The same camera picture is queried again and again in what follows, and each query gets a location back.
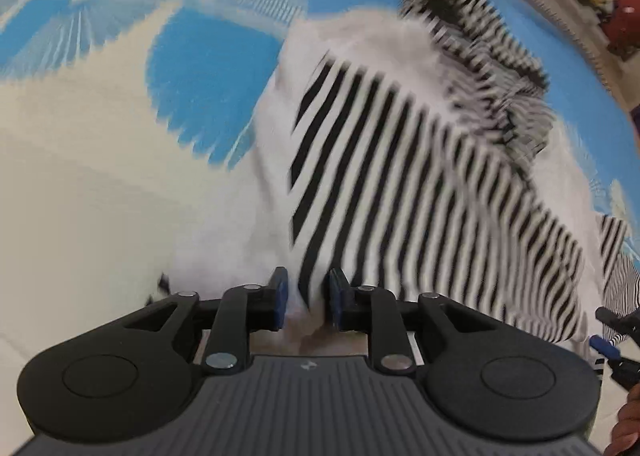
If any black white striped garment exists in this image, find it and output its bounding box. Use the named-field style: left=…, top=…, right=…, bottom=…
left=158, top=0, right=639, bottom=355

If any person's hand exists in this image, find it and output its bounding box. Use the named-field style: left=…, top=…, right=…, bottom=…
left=603, top=395, right=639, bottom=456

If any blue white patterned bedsheet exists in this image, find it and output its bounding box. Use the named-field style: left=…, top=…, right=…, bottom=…
left=1, top=0, right=639, bottom=453

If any red round object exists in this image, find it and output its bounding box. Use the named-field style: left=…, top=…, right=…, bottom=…
left=600, top=0, right=640, bottom=60

